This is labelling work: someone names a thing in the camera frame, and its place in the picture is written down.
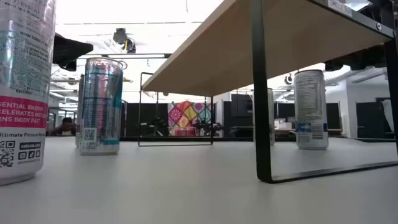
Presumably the colourful patchwork panel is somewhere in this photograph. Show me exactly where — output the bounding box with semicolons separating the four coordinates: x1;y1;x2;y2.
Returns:
167;100;212;137

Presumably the black overhead camera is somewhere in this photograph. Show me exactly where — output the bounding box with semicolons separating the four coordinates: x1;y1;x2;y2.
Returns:
112;27;137;54

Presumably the silver ventilation duct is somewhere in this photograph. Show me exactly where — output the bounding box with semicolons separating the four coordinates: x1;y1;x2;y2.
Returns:
323;68;363;87

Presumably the Celsius peach vibe can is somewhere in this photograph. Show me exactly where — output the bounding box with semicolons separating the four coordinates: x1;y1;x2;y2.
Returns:
0;0;57;187
75;73;85;147

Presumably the black partition panel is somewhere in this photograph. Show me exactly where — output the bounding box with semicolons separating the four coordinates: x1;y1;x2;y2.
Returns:
120;102;169;138
275;102;341;130
356;101;395;139

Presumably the Celsius arctic vibe can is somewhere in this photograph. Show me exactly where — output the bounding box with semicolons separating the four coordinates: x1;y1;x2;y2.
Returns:
293;69;330;151

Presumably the wooden desk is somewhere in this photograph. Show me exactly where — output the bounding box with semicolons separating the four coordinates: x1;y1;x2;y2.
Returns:
275;127;343;138

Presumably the wooden shelf with black frame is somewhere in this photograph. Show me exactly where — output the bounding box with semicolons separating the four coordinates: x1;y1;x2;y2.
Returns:
138;0;398;184

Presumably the person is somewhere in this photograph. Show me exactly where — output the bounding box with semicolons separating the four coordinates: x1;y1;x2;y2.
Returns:
49;117;77;137

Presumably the blue silver Red Bull can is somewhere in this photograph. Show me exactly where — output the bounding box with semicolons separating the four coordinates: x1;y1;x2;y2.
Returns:
78;57;124;156

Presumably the white shelf label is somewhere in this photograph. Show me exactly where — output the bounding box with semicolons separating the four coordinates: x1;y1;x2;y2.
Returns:
328;0;353;17

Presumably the black aluminium table frame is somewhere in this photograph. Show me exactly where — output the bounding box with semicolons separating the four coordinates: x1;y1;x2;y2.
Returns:
119;135;397;143

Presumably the black cabinet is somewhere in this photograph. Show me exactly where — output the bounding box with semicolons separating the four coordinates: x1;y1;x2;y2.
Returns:
230;93;254;138

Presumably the white box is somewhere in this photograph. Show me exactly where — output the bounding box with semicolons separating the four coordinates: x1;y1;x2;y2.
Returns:
274;118;293;131

